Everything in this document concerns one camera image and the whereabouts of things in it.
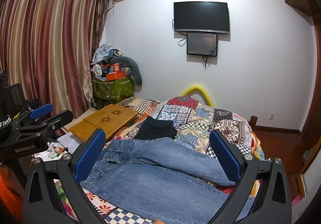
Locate small black wall monitor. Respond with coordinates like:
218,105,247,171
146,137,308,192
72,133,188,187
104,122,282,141
187,33,218,57

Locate black wall television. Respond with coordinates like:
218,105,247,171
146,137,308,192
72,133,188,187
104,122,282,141
174,1,230,34

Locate striped satin curtain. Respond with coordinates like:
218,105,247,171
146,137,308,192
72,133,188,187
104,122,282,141
1,0,110,117

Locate black folded garment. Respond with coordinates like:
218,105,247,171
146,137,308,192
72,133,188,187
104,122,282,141
134,116,177,140

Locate white papers pile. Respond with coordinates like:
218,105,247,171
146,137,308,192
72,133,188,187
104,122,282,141
33,132,82,162

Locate green fabric storage bag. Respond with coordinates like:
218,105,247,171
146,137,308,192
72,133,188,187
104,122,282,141
91,77,134,110

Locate light blue clothes heap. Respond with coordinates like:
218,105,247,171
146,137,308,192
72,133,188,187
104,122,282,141
92,44,114,63

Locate patchwork patterned quilt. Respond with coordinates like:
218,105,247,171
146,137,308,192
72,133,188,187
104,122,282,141
53,96,265,224

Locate blue denim jeans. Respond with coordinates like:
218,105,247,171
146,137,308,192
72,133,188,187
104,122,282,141
81,137,234,223

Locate orange box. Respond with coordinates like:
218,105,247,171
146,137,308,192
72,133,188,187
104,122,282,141
106,71,126,81

